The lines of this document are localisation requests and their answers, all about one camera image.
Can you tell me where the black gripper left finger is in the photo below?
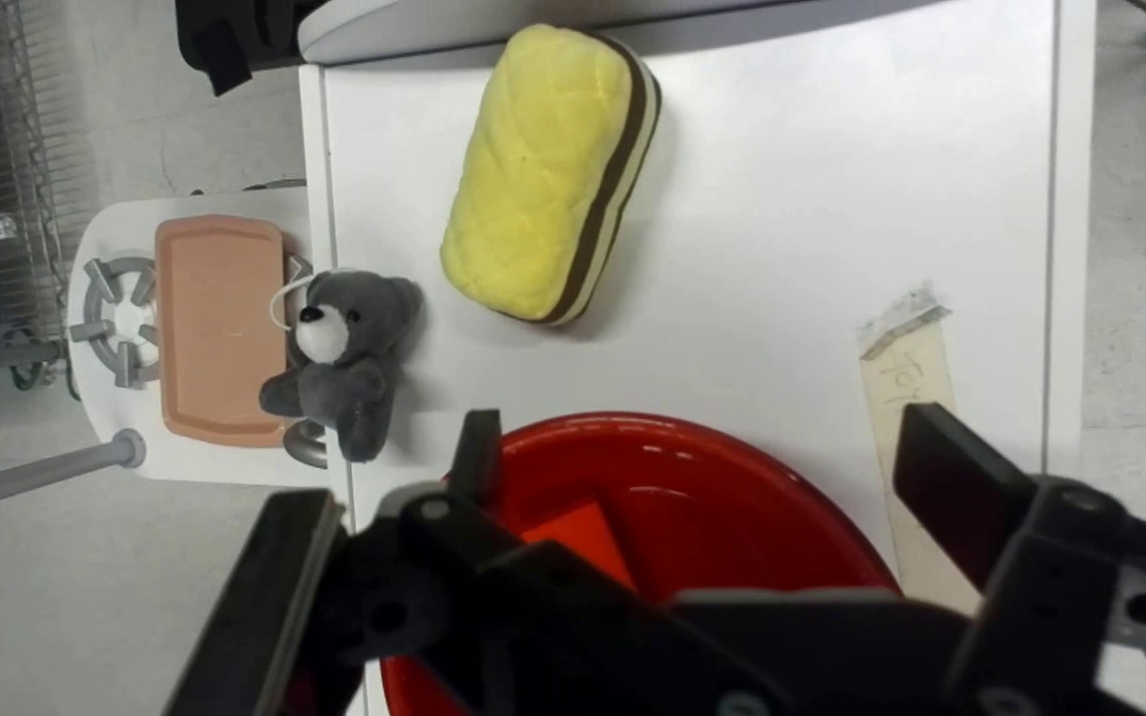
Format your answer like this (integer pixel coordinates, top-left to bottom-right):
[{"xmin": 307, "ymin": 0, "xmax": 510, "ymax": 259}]
[{"xmin": 445, "ymin": 409, "xmax": 501, "ymax": 508}]

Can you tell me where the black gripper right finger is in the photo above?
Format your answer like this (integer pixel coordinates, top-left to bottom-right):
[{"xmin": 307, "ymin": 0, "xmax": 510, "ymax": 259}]
[{"xmin": 892, "ymin": 402, "xmax": 1040, "ymax": 588}]

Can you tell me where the yellow plush sandwich toy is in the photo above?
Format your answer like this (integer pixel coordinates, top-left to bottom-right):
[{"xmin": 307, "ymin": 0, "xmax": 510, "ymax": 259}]
[{"xmin": 437, "ymin": 24, "xmax": 661, "ymax": 328}]

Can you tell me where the red plastic bowl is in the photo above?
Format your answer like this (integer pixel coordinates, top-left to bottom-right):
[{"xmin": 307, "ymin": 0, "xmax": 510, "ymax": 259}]
[{"xmin": 379, "ymin": 409, "xmax": 898, "ymax": 716}]

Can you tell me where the masking tape strip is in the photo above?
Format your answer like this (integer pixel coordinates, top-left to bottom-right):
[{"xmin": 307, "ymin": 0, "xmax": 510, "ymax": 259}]
[{"xmin": 860, "ymin": 287, "xmax": 978, "ymax": 616}]

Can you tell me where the grey teddy bear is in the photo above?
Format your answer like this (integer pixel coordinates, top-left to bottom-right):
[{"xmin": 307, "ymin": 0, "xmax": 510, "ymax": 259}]
[{"xmin": 259, "ymin": 272, "xmax": 424, "ymax": 471}]

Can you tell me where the pink toy cutting board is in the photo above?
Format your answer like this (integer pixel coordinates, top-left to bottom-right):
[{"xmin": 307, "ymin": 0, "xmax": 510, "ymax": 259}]
[{"xmin": 156, "ymin": 215, "xmax": 286, "ymax": 449}]

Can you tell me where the grey metal rod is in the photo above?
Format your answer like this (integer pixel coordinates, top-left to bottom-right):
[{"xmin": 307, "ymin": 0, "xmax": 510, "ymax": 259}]
[{"xmin": 0, "ymin": 430, "xmax": 146, "ymax": 503}]

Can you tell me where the white cabinet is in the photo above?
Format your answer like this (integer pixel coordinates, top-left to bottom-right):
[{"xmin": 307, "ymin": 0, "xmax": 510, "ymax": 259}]
[{"xmin": 296, "ymin": 0, "xmax": 1103, "ymax": 628}]

